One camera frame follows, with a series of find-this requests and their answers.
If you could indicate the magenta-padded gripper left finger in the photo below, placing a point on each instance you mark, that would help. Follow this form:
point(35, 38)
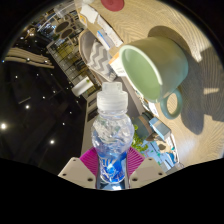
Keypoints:
point(75, 171)

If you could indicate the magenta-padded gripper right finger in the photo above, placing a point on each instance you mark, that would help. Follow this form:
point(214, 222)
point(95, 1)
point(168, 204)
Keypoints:
point(148, 171)

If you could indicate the clear bottle with blue label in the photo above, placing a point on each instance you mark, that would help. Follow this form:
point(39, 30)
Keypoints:
point(112, 133)

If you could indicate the green potted plant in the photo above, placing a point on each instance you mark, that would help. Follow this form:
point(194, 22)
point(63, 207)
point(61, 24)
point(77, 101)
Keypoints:
point(140, 145)

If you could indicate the brown card stand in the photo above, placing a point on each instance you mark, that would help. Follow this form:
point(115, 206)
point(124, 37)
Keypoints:
point(161, 145)

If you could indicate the light blue tissue box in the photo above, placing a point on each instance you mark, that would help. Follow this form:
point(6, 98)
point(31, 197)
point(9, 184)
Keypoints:
point(160, 128)

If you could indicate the white round pillar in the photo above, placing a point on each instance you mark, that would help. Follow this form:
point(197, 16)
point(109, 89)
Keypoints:
point(82, 87)

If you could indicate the group of ceiling lights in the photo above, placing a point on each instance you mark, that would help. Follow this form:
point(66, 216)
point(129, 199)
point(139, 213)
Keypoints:
point(3, 126)

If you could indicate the pale green ceramic mug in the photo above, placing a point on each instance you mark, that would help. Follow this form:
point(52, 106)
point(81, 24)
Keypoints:
point(166, 63)

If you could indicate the grey white chevron pillow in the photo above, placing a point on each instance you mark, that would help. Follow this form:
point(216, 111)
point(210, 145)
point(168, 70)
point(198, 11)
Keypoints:
point(100, 61)

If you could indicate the grey curved sofa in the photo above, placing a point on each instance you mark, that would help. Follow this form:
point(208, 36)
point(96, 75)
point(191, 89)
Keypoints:
point(86, 43)

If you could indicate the group of dining chairs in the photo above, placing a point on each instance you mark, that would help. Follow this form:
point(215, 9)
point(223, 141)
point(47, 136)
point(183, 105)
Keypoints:
point(66, 32)

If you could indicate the white leaflet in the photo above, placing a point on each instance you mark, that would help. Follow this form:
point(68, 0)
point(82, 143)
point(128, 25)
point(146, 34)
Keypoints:
point(110, 30)

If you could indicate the white paper napkin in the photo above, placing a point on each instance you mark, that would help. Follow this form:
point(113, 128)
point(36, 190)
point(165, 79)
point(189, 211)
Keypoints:
point(88, 13)

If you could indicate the flat round red coaster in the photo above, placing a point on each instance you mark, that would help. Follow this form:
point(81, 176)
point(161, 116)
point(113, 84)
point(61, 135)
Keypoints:
point(113, 4)

